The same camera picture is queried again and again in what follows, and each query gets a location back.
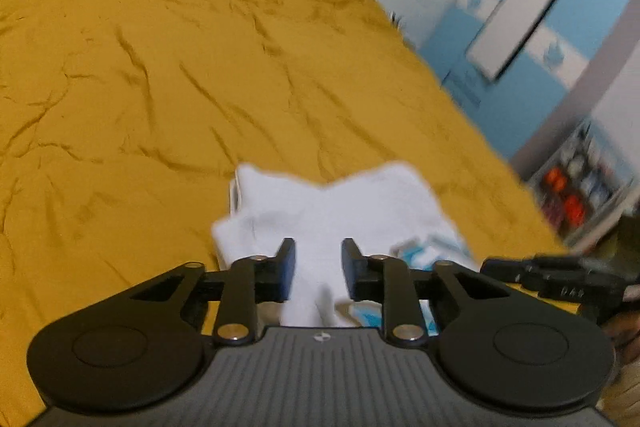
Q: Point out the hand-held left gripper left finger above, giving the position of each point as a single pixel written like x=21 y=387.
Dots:
x=287 y=268

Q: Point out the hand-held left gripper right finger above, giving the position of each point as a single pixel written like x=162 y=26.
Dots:
x=350 y=269

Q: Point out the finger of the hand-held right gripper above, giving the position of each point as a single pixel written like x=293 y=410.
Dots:
x=502 y=269

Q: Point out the white sweater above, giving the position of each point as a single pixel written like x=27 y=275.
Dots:
x=350 y=207

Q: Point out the person's right forearm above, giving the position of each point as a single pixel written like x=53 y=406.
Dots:
x=622 y=357

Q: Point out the shelf with colourful bottles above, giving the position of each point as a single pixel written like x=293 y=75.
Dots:
x=580 y=192

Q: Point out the yellow bed blanket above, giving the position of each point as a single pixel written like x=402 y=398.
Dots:
x=150 y=82

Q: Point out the blue and white wardrobe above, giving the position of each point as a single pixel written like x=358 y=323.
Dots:
x=525 y=22

